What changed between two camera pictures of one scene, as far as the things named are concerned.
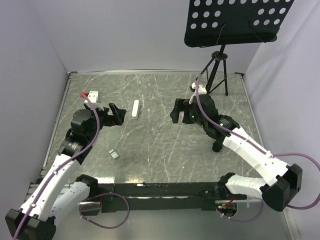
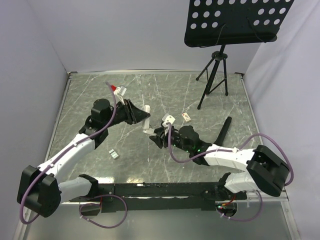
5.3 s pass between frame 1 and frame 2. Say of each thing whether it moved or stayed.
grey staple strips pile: stayed
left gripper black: moved
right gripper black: moved
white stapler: moved
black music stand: stayed
